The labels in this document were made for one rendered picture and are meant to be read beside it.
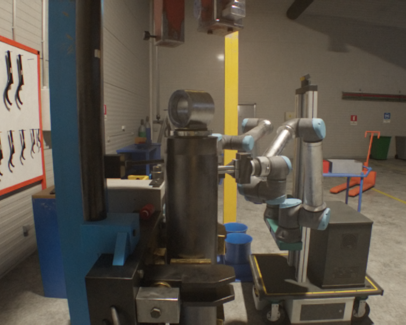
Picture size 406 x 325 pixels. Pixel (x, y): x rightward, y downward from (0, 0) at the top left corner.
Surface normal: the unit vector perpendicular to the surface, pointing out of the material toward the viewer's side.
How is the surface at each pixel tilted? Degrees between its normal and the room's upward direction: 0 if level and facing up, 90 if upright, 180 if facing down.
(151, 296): 0
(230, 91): 90
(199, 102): 70
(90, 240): 90
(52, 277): 90
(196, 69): 90
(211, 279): 0
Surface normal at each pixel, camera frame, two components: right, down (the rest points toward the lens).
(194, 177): 0.17, 0.14
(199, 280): 0.00, -0.99
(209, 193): 0.69, 0.11
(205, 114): 0.64, 0.44
